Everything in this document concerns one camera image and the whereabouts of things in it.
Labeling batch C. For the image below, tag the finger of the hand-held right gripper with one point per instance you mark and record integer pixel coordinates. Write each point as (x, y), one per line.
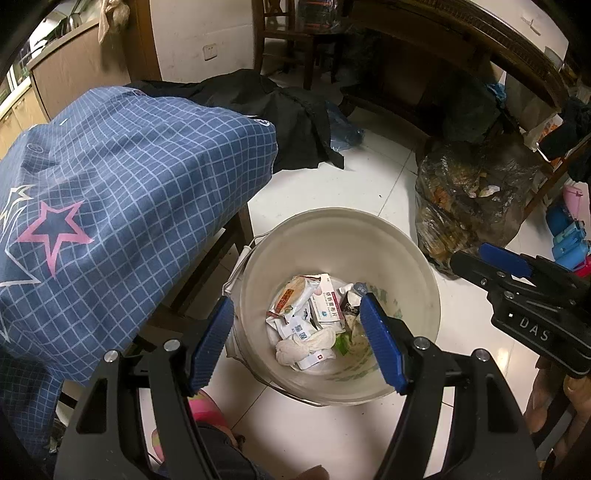
(471, 270)
(505, 259)

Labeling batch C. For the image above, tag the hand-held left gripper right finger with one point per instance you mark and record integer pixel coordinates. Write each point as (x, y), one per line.
(381, 341)

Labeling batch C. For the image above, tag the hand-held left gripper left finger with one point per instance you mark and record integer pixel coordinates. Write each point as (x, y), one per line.
(212, 341)

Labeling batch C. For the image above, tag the green wrapper piece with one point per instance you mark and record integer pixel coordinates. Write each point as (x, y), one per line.
(342, 344)

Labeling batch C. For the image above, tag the silver foil blister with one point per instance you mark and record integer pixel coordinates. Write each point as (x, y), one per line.
(353, 295)

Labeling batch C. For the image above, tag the white plastic bucket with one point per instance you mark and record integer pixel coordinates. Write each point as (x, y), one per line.
(406, 258)

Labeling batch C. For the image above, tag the white packet with red mark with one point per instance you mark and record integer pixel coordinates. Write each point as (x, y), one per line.
(316, 359)

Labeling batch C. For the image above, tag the white red medicine box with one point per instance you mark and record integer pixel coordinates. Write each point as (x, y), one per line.
(330, 297)

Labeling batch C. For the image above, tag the white blue sachet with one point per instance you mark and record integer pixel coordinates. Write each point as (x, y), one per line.
(295, 330)

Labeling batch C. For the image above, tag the yellow snack wrapper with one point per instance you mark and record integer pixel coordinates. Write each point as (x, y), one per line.
(295, 295)

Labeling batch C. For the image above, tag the person's right hand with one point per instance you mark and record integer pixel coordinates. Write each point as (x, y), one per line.
(547, 392)

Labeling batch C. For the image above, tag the blue plastic toy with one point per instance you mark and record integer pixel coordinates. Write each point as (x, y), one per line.
(568, 240)

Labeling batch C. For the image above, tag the pink slipper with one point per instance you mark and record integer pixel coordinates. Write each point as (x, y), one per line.
(207, 408)

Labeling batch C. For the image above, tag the brown translucent garbage bag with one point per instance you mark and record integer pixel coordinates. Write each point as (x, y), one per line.
(475, 194)

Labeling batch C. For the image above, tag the wooden table leg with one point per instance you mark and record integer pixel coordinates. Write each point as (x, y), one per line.
(217, 258)

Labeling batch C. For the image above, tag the pink plastic container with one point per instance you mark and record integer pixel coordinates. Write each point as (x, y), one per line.
(575, 198)

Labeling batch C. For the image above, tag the blue checkered tablecloth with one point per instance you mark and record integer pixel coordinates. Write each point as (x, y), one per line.
(138, 184)

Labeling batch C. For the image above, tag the blue plastic bag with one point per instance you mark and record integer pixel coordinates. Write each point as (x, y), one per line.
(344, 129)

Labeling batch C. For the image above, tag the dark wooden table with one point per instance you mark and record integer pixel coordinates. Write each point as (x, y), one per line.
(438, 41)

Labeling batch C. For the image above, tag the black jacket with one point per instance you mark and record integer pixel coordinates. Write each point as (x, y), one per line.
(286, 120)

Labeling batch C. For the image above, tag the wooden chair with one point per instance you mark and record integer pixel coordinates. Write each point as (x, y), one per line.
(295, 46)

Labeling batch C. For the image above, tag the beige base kitchen cabinets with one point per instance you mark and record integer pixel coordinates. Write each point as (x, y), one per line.
(60, 78)

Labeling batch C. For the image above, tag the hanging bundle of plastic bags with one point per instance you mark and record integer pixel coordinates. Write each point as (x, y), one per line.
(113, 18)

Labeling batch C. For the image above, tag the white wall socket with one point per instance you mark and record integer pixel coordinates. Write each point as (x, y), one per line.
(210, 51)

